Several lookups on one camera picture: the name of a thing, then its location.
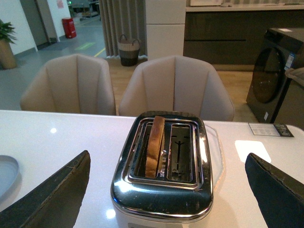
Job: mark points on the slice of bread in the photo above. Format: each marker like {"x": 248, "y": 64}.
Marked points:
{"x": 154, "y": 146}

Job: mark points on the black white label card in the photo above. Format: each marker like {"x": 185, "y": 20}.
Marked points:
{"x": 280, "y": 130}

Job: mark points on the dark kitchen counter cabinet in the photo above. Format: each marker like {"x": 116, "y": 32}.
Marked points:
{"x": 233, "y": 37}

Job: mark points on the beige cloth on washer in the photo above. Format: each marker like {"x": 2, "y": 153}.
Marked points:
{"x": 296, "y": 75}

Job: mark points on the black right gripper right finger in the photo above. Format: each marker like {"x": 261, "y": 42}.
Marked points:
{"x": 280, "y": 197}

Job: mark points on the left beige chair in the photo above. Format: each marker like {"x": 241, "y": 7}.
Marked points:
{"x": 76, "y": 83}

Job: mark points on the beige chair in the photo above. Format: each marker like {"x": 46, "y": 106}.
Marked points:
{"x": 76, "y": 83}
{"x": 177, "y": 83}

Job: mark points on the grey round plate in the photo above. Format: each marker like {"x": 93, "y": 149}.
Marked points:
{"x": 9, "y": 169}

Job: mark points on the woven laundry basket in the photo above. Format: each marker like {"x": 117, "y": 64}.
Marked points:
{"x": 128, "y": 50}

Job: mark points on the dark front-load washing machine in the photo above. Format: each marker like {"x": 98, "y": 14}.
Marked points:
{"x": 283, "y": 48}

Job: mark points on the chrome white two-slot toaster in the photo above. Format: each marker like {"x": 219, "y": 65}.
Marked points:
{"x": 181, "y": 194}

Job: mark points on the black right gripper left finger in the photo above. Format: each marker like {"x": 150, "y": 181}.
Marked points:
{"x": 56, "y": 202}

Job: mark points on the potted green plant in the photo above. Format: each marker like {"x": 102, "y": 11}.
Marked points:
{"x": 7, "y": 59}

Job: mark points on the right beige chair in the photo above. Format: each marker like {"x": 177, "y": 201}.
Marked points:
{"x": 177, "y": 83}

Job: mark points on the grey curtain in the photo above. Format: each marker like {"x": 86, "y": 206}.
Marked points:
{"x": 123, "y": 17}

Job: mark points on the white pillar cabinet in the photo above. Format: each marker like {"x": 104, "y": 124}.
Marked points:
{"x": 165, "y": 26}

